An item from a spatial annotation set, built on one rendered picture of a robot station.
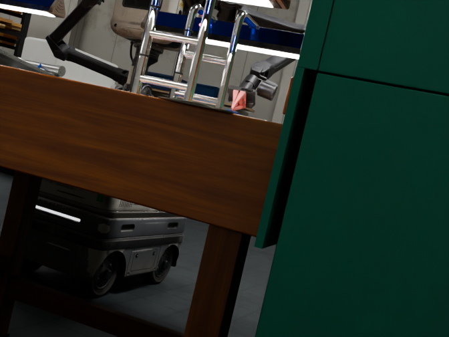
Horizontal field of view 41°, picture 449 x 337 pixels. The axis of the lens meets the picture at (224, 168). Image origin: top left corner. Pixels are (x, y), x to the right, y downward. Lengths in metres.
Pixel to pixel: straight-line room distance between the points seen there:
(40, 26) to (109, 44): 1.54
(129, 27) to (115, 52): 7.57
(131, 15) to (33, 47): 3.42
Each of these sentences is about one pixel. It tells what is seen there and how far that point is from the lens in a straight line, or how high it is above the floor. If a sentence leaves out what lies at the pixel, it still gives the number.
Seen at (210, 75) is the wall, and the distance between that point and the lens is 9.39.
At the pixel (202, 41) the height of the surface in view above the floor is 0.96.
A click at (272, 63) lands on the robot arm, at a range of 2.35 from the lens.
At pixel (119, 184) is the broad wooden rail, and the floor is 0.61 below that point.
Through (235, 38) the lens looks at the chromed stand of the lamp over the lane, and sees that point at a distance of 1.77.
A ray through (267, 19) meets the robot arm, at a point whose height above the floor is 1.30.
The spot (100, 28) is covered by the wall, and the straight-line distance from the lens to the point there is 10.62.
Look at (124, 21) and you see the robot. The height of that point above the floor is 1.17.
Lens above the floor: 0.70
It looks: 2 degrees down
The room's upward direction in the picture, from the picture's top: 13 degrees clockwise
